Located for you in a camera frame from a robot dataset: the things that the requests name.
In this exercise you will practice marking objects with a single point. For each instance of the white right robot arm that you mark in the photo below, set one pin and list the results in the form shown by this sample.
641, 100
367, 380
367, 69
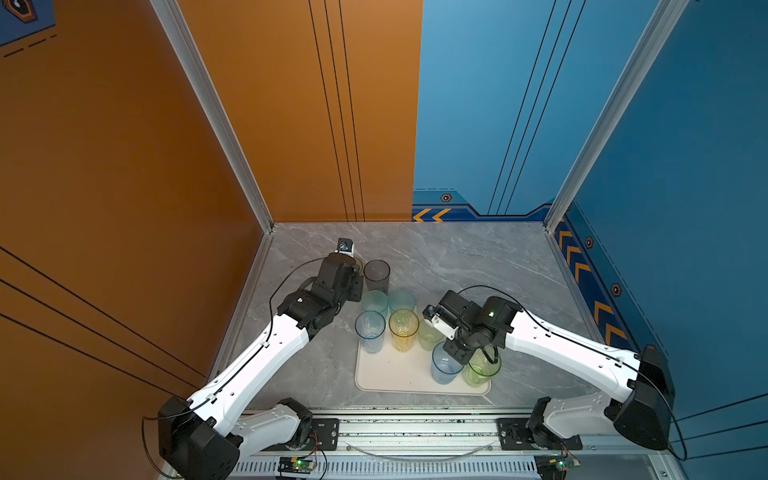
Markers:
635, 392

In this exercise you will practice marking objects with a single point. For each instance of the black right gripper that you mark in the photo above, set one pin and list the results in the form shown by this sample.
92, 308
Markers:
461, 356

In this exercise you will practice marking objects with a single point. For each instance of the right circuit board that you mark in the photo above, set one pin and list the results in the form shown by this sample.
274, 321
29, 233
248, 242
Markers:
554, 468

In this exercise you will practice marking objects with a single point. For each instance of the grey smoked cup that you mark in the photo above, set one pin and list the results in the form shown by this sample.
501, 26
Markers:
377, 274

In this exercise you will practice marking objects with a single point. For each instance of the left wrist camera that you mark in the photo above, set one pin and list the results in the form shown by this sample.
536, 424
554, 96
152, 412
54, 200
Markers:
345, 246

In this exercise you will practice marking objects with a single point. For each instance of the light blue cup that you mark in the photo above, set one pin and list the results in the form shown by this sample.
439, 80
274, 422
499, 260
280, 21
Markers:
370, 328
444, 368

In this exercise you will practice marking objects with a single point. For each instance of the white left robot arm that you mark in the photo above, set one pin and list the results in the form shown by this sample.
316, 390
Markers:
206, 434

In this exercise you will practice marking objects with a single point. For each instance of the left green circuit board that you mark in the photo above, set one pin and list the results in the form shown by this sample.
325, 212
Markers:
296, 467

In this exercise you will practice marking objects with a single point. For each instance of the left aluminium corner post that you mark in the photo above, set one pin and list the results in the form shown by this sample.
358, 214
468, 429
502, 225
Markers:
176, 29

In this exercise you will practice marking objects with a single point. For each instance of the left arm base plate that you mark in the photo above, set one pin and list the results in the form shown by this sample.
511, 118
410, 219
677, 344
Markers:
323, 430

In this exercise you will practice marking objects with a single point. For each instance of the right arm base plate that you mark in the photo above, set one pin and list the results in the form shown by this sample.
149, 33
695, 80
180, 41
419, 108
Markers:
514, 435

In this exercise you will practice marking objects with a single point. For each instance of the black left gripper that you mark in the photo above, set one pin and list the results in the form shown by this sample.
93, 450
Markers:
357, 282

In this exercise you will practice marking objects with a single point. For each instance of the teal textured cup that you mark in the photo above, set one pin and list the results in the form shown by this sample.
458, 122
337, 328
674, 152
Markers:
376, 301
401, 299

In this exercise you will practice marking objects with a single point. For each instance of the aluminium corner post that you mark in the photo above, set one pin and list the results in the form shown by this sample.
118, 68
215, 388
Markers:
653, 38
176, 29

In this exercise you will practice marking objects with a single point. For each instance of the light green cup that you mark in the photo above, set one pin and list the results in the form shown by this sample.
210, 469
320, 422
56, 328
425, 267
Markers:
428, 336

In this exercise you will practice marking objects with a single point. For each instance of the right aluminium corner post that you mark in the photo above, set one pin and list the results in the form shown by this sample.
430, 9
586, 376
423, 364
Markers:
653, 38

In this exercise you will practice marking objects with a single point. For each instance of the yellow tinted cup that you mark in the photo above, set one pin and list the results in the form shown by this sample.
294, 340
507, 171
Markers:
403, 325

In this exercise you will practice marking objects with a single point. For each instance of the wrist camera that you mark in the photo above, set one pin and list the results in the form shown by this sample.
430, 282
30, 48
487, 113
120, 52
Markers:
345, 246
432, 317

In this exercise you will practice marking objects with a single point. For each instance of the teal textured cup front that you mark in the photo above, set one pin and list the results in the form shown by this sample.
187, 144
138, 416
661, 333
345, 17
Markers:
401, 299

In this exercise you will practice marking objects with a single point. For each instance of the green tinted cup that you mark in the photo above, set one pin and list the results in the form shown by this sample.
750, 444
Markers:
484, 364

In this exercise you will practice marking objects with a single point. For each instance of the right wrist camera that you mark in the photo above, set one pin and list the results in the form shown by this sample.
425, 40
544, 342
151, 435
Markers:
432, 317

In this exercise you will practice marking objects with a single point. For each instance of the aluminium front rail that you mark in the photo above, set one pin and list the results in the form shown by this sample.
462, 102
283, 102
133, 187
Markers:
451, 444

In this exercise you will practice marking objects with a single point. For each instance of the cream rectangular tray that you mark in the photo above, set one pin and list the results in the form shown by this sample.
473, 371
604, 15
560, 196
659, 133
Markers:
393, 371

